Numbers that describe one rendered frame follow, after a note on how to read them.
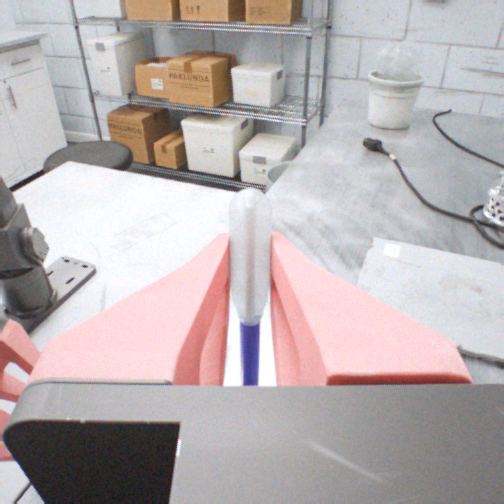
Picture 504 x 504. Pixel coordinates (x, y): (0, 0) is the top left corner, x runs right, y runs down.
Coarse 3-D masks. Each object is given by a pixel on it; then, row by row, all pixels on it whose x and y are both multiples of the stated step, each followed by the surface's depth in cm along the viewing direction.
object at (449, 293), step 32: (384, 256) 64; (416, 256) 64; (448, 256) 63; (384, 288) 58; (416, 288) 58; (448, 288) 58; (480, 288) 57; (416, 320) 53; (448, 320) 53; (480, 320) 53; (480, 352) 48
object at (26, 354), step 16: (0, 320) 27; (0, 336) 26; (16, 336) 27; (0, 352) 26; (16, 352) 26; (32, 352) 27; (0, 368) 27; (32, 368) 27; (0, 384) 29; (16, 384) 29; (16, 400) 29
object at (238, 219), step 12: (240, 192) 11; (252, 192) 11; (240, 204) 11; (228, 216) 11; (240, 216) 11; (240, 228) 11; (252, 228) 11; (240, 240) 11; (252, 240) 11; (240, 252) 12; (252, 252) 12; (240, 264) 12; (240, 276) 12; (240, 288) 12; (240, 300) 13; (240, 312) 13
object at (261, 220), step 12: (264, 204) 11; (252, 216) 11; (264, 216) 11; (264, 228) 11; (264, 240) 11; (264, 252) 12; (252, 264) 12; (264, 264) 12; (252, 276) 12; (264, 276) 12; (252, 288) 12; (264, 288) 13; (252, 300) 13; (264, 300) 13; (252, 312) 13
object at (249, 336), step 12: (240, 324) 14; (240, 336) 14; (252, 336) 14; (240, 348) 15; (252, 348) 14; (240, 360) 15; (252, 360) 15; (240, 372) 15; (252, 372) 15; (240, 384) 16; (252, 384) 15
